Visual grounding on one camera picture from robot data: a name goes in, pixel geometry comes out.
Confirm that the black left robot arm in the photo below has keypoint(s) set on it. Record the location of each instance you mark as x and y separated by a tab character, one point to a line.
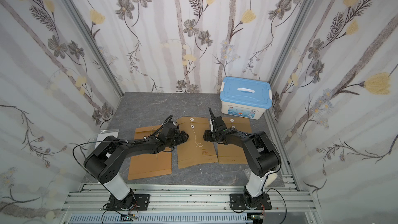
105	162

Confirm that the white slotted cable duct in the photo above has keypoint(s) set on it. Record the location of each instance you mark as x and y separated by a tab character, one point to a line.
161	218

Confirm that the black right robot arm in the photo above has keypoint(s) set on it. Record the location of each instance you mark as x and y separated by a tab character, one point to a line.
261	154

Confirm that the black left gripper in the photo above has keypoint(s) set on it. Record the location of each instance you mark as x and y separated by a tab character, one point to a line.
179	136

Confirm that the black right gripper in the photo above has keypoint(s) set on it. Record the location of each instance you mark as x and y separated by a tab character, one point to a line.
211	134

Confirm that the aluminium rail frame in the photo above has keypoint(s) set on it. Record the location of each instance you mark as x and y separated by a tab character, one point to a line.
289	205

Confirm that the clear plastic bag left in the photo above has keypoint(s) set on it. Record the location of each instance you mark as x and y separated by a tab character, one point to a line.
103	134

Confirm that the blue lidded white storage box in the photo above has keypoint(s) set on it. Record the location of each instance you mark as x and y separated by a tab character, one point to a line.
245	98

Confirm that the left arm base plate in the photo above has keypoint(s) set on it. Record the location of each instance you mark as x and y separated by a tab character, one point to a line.
137	202

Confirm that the plastic bag with white stuff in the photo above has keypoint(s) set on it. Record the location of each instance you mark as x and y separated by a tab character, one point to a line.
271	177

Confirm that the brown kraft file bag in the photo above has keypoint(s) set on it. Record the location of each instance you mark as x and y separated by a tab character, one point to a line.
195	150
148	165
231	154

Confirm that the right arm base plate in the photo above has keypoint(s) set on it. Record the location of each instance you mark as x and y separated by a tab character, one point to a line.
243	202

